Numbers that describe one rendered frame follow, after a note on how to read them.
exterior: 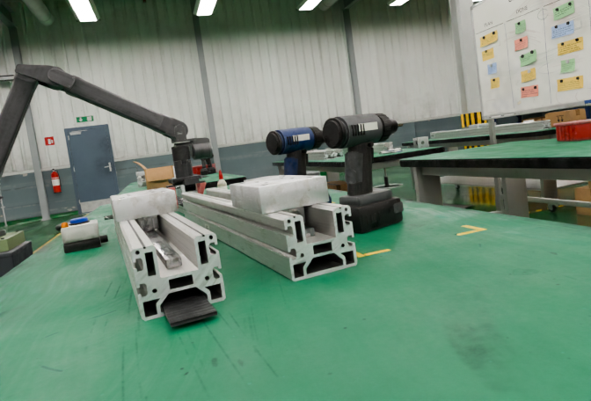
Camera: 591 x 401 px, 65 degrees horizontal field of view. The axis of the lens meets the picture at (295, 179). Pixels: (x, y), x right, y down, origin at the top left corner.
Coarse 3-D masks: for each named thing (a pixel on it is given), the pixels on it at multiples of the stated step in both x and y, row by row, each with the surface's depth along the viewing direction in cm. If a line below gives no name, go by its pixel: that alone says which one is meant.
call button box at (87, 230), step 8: (72, 224) 110; (80, 224) 109; (88, 224) 109; (96, 224) 110; (64, 232) 107; (72, 232) 108; (80, 232) 109; (88, 232) 109; (96, 232) 110; (64, 240) 107; (72, 240) 108; (80, 240) 109; (88, 240) 109; (96, 240) 110; (104, 240) 114; (64, 248) 107; (72, 248) 108; (80, 248) 109; (88, 248) 109
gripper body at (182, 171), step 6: (174, 162) 151; (180, 162) 150; (186, 162) 151; (174, 168) 152; (180, 168) 150; (186, 168) 151; (192, 168) 153; (180, 174) 151; (186, 174) 151; (192, 174) 153; (168, 180) 154; (174, 180) 149; (180, 180) 150
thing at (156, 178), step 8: (560, 112) 455; (568, 112) 447; (576, 112) 448; (584, 112) 451; (552, 120) 466; (560, 120) 457; (568, 120) 448; (144, 168) 340; (152, 168) 359; (160, 168) 332; (168, 168) 333; (152, 176) 328; (160, 176) 329; (168, 176) 331; (152, 184) 331; (160, 184) 333; (168, 184) 334; (328, 184) 533; (336, 184) 520; (344, 184) 507; (576, 192) 410; (584, 192) 402; (584, 200) 403; (576, 208) 413; (584, 208) 405
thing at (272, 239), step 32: (224, 192) 117; (224, 224) 90; (256, 224) 74; (288, 224) 60; (320, 224) 67; (352, 224) 64; (256, 256) 74; (288, 256) 63; (320, 256) 70; (352, 256) 65
